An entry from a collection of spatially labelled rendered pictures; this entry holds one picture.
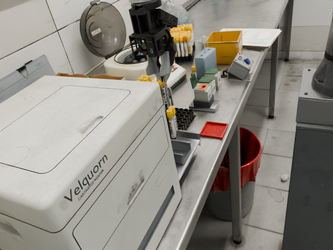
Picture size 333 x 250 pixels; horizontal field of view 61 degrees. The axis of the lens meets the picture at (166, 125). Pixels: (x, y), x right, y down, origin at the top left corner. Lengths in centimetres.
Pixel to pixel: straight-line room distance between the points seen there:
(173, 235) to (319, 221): 66
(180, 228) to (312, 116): 48
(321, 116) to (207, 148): 32
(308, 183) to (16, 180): 86
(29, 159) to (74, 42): 90
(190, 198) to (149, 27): 40
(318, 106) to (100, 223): 65
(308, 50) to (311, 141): 256
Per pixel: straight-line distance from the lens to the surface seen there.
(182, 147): 72
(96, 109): 45
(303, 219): 116
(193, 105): 95
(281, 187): 189
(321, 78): 88
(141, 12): 67
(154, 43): 69
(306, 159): 96
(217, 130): 85
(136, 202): 48
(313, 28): 334
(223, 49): 122
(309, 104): 86
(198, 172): 72
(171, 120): 77
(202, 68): 109
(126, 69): 107
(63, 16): 123
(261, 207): 178
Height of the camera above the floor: 138
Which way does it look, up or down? 34 degrees down
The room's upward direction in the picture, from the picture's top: 11 degrees counter-clockwise
